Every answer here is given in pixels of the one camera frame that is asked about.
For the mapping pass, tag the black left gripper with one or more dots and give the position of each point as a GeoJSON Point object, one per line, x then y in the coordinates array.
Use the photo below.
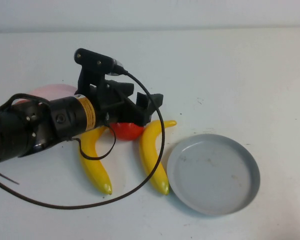
{"type": "Point", "coordinates": [120, 110]}

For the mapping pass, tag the yellow plastic banana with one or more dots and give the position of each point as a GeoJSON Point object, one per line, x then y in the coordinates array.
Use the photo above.
{"type": "Point", "coordinates": [95, 170]}
{"type": "Point", "coordinates": [150, 155]}

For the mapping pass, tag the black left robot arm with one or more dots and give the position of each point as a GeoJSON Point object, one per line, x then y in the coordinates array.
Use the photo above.
{"type": "Point", "coordinates": [65, 117]}

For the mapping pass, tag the pink round plate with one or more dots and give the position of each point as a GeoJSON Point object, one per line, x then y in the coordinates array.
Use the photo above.
{"type": "Point", "coordinates": [55, 90]}

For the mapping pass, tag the grey round plate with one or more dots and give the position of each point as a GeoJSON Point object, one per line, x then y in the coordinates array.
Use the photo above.
{"type": "Point", "coordinates": [212, 175]}

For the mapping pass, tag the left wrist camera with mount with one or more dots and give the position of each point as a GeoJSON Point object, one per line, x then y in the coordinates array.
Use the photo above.
{"type": "Point", "coordinates": [92, 58]}

